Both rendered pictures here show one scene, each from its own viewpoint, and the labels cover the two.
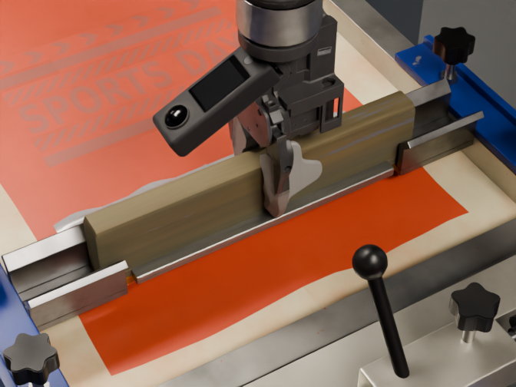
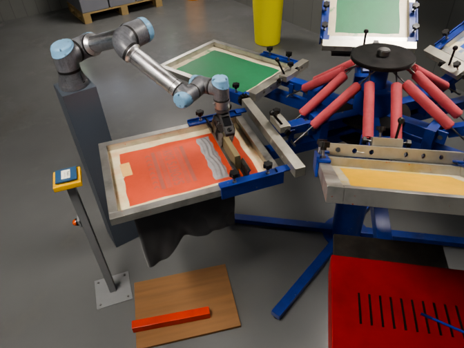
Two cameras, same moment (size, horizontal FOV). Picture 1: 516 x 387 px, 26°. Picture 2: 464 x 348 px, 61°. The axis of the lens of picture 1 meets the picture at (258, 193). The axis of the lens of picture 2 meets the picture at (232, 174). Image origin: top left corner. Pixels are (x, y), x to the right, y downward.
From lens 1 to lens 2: 1.64 m
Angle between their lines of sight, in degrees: 55
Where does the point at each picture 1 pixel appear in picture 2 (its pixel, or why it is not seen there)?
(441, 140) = not seen: hidden behind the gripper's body
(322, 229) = not seen: hidden behind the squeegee
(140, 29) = (153, 165)
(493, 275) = (258, 118)
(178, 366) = (257, 164)
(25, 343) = (266, 163)
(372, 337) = (268, 130)
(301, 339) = (259, 145)
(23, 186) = (201, 184)
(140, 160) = (200, 167)
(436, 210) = not seen: hidden behind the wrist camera
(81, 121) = (184, 175)
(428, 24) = (50, 197)
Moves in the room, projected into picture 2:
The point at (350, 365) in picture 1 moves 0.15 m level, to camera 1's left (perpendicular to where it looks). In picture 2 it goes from (274, 133) to (271, 151)
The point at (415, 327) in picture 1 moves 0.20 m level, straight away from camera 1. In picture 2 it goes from (267, 126) to (231, 119)
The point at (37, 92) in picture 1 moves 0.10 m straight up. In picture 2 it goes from (169, 181) to (166, 165)
